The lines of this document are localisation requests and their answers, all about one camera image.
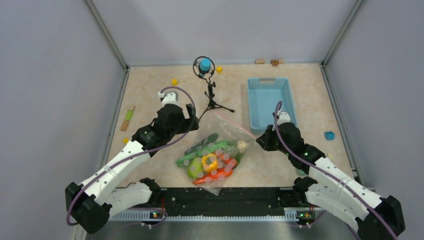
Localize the green and wood block stick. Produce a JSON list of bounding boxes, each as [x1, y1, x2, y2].
[[120, 105, 136, 132]]

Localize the wrinkled orange-red chili pepper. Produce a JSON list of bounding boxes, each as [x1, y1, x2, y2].
[[214, 149, 238, 169]]

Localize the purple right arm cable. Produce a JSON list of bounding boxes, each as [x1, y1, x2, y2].
[[273, 100, 400, 240]]

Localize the green leafy vegetable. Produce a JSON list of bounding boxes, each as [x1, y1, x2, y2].
[[224, 141, 245, 164]]

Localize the yellow bell pepper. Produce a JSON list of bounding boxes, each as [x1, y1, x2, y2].
[[201, 153, 219, 173]]

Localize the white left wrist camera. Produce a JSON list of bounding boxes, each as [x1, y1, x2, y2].
[[158, 91, 180, 107]]

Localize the wooden cork pieces at wall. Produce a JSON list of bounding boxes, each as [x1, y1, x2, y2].
[[254, 59, 285, 66]]

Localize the clear pink zip top bag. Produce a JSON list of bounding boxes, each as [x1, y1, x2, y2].
[[175, 112, 257, 196]]

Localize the dark green cucumber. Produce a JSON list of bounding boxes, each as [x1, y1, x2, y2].
[[184, 133, 219, 155]]

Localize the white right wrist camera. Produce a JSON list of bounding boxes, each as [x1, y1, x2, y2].
[[272, 110, 291, 129]]

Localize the blue microphone in shock mount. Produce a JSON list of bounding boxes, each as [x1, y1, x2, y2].
[[192, 56, 216, 81]]

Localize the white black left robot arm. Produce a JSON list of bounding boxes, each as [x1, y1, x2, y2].
[[65, 103, 199, 235]]

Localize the smooth orange carrot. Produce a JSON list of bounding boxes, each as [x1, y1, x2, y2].
[[193, 168, 233, 185]]

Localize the light blue perforated plastic basket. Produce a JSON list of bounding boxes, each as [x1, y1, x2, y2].
[[247, 77, 297, 135]]

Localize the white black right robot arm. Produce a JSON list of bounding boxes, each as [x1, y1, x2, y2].
[[256, 122, 406, 240]]

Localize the blue cube block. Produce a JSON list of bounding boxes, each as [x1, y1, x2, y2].
[[324, 131, 336, 141]]

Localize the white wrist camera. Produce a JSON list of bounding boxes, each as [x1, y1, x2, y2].
[[272, 110, 291, 129], [158, 91, 180, 107]]

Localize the yellow cube near microphone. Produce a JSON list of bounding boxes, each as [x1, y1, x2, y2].
[[215, 66, 223, 73]]

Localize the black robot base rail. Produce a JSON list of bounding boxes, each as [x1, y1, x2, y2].
[[129, 187, 327, 220]]

